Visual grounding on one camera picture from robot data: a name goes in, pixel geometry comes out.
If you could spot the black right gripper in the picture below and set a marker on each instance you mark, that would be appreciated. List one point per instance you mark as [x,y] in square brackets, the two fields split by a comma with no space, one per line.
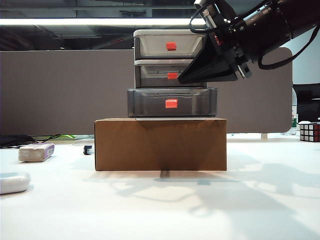
[232,37]

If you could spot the white earphone case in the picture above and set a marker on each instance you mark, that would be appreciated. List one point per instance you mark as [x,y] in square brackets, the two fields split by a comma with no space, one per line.
[12,183]

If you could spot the smoky drawer, light interior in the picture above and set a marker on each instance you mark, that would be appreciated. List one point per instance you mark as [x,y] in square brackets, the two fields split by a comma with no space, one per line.
[155,48]

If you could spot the white partition foot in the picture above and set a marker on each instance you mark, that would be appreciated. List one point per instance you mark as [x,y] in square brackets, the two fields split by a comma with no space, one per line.
[263,136]

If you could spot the brown cardboard box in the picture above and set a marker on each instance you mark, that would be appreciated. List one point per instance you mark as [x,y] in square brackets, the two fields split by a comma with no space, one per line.
[160,146]

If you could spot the clear plastic bottle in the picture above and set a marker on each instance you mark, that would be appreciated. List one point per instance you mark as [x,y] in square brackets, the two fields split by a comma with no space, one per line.
[294,122]

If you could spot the black monitor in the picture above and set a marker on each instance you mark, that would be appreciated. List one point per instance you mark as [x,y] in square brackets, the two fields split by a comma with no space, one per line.
[308,102]

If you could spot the Rubik's cube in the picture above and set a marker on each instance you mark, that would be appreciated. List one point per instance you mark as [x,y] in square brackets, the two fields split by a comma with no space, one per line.
[310,132]

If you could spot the long ceiling light strip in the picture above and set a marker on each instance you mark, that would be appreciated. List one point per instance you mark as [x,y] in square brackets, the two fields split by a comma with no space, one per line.
[100,21]

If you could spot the small black clip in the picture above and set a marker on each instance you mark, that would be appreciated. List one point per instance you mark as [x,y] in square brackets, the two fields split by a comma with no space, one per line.
[87,150]

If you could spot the grey desk partition panel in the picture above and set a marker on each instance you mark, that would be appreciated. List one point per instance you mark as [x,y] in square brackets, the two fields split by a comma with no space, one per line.
[62,92]

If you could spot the green object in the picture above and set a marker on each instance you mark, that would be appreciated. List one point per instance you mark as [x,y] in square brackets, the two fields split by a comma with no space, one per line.
[67,136]

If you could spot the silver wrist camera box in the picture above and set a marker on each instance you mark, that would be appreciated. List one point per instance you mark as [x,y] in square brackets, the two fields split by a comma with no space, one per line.
[208,13]

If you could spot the smoky drawer with inner rail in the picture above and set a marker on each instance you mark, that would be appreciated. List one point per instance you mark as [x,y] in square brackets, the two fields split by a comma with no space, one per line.
[155,78]

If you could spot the white plastic drawer cabinet frame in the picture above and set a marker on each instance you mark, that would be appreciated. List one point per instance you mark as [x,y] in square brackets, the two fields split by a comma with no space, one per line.
[162,32]

